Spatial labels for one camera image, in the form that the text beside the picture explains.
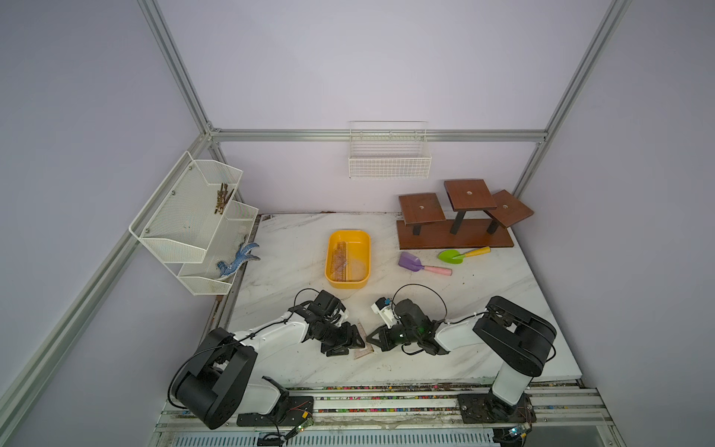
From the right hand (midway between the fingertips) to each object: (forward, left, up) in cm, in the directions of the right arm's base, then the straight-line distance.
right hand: (370, 341), depth 87 cm
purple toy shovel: (+29, -17, +2) cm, 34 cm away
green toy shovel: (+33, -34, +1) cm, 47 cm away
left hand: (-4, +5, +3) cm, 7 cm away
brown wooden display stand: (+41, -43, +12) cm, 60 cm away
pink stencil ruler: (+30, +11, +3) cm, 32 cm away
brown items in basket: (+32, +43, +34) cm, 63 cm away
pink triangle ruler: (-3, +2, +2) cm, 4 cm away
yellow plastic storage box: (+31, +8, +2) cm, 32 cm away
